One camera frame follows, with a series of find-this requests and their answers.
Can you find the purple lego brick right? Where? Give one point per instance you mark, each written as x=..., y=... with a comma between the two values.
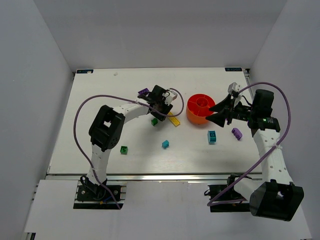
x=237, y=133

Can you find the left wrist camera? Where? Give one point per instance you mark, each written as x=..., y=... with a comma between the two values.
x=169, y=96

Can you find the green lego brick centre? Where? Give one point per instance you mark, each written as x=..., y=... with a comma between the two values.
x=154, y=121

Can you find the aluminium front rail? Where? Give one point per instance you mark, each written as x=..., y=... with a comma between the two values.
x=154, y=177

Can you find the purple lego brick far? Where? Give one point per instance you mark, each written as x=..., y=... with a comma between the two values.
x=144, y=91

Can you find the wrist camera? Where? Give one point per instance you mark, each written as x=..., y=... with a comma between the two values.
x=234, y=91
x=169, y=96

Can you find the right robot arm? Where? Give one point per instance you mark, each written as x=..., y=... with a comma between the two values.
x=276, y=196

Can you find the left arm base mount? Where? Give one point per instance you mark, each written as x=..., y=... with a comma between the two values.
x=90, y=196

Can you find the right blue corner label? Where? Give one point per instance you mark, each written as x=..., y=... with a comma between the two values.
x=233, y=69

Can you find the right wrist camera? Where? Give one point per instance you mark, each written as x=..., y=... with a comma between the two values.
x=234, y=91

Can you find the green lego brick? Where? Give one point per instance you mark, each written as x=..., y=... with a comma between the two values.
x=154, y=121
x=124, y=150

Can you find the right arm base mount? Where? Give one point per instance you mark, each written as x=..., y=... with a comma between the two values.
x=234, y=202

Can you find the orange divided round container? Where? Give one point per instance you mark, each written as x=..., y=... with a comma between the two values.
x=198, y=108

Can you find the left blue corner label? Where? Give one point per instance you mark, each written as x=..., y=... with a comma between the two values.
x=84, y=71

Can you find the blue corner label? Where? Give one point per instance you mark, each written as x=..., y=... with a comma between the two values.
x=84, y=71
x=233, y=69

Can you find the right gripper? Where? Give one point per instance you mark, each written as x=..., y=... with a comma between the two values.
x=231, y=113

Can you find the purple lego brick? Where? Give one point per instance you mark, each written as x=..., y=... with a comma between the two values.
x=144, y=91
x=237, y=133

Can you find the light blue small lego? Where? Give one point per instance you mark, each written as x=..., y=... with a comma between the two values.
x=165, y=144

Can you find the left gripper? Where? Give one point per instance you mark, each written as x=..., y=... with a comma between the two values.
x=157, y=92

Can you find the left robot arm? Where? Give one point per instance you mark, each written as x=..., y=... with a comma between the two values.
x=106, y=129

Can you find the yellow long lego plate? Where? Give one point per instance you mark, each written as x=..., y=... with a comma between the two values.
x=173, y=119

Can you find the green lego brick near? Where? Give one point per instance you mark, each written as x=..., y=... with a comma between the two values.
x=124, y=150

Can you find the teal rounded lego brick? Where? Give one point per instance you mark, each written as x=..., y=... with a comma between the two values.
x=212, y=137

